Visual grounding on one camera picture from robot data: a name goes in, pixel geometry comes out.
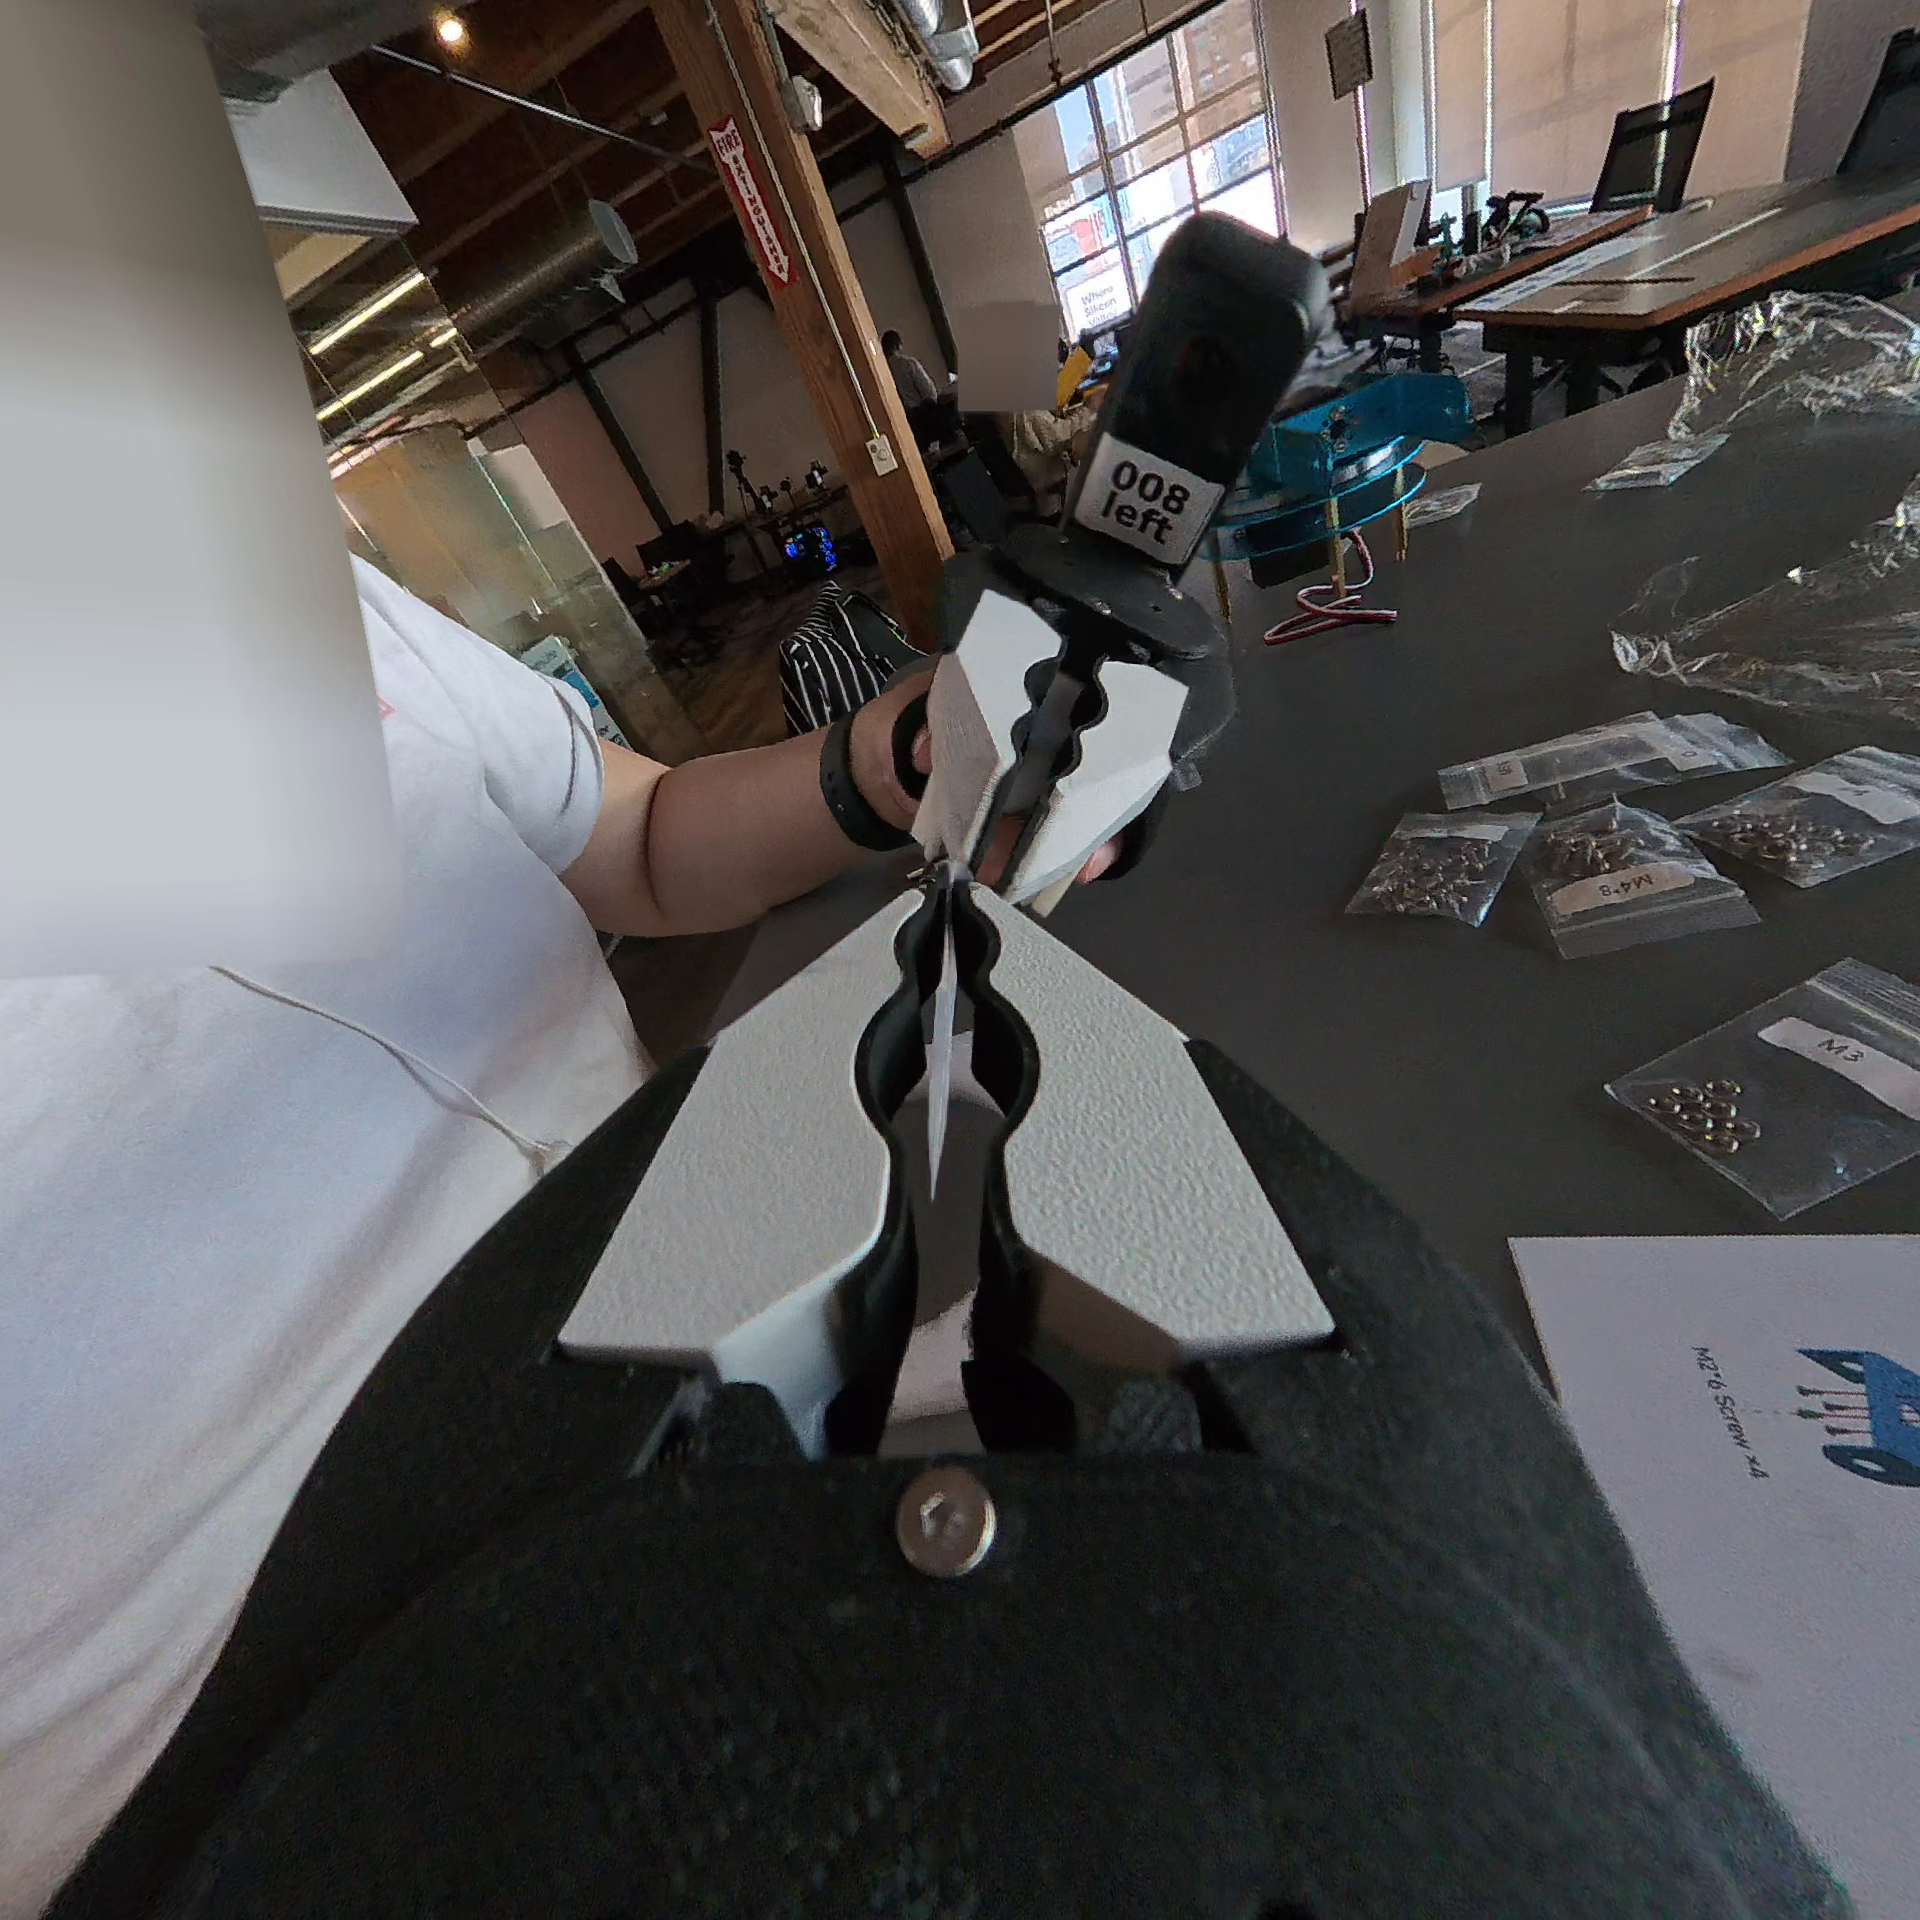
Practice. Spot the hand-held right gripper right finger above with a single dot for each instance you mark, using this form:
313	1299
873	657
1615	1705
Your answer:
1172	1201

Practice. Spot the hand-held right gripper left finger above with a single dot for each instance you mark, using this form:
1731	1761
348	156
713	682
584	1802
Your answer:
722	1201

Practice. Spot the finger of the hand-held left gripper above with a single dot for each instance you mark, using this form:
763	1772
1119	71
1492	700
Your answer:
1119	736
976	721

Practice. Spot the blue metal toy robot arm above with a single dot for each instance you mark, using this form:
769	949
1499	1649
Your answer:
1380	413

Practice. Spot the clear bag with few screws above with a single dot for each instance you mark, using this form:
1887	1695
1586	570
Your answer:
946	1051

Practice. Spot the person's left forearm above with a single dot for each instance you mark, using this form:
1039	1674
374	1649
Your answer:
707	841

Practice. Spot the dark grey desk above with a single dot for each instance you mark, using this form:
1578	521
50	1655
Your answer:
1425	1051

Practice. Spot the person's left hand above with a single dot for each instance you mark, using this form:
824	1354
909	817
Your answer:
889	712

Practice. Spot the yellow box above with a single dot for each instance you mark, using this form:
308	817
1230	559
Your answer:
1080	369

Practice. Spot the black wrist band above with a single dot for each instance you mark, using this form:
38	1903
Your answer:
850	789

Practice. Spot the black white striped cloth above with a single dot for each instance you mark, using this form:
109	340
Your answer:
835	660

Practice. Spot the multi-pane window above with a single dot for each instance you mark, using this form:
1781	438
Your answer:
1156	165

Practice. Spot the cardboard box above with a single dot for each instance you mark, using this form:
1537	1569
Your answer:
1388	224

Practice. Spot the cluttered office table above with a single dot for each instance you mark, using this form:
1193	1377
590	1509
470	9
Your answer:
1425	277

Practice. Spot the small clear plastic bag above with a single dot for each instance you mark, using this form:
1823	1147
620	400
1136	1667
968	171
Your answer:
1659	467
1441	505

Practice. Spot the blue white labelled box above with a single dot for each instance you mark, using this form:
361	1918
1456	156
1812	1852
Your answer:
577	690

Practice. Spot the wooden beam with red sign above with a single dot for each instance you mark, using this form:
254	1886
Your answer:
811	301

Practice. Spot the black mesh chair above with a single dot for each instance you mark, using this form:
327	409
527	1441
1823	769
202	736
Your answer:
1884	120
1650	141

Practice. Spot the red white sign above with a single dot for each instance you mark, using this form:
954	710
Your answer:
751	203

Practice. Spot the grey table with orange edge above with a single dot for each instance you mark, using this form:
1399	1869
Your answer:
1724	254

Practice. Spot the crumpled clear plastic bag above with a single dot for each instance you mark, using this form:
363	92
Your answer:
1771	631

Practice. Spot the clear bag of round nuts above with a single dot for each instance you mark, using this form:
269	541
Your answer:
1785	1096

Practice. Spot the robot assembly instruction sheet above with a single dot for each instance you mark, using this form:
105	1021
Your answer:
1679	1576

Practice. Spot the dark wall board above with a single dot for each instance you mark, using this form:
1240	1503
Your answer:
1347	53

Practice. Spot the small metal duct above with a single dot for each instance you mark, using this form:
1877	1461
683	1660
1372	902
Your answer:
539	277

